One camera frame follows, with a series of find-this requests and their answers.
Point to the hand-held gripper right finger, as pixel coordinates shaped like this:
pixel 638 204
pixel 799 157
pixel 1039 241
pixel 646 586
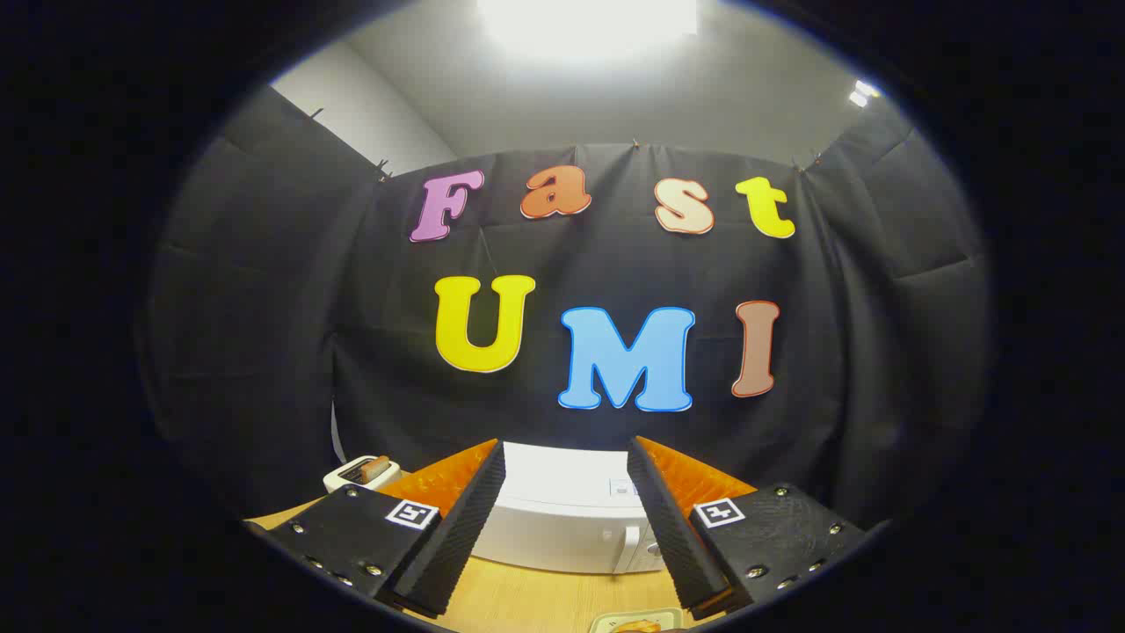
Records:
pixel 672 527

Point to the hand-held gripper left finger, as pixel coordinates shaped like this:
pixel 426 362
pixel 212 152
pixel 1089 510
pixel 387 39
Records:
pixel 457 527

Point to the white microwave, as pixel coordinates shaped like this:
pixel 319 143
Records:
pixel 562 519

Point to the toast slice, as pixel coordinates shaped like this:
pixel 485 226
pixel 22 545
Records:
pixel 375 469

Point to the cream rectangular plate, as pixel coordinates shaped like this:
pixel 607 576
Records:
pixel 605 622

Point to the white toaster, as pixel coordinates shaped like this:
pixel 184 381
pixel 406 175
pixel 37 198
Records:
pixel 344 477

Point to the small ceiling spotlight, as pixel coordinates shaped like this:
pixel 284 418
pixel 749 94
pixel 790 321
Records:
pixel 863 92

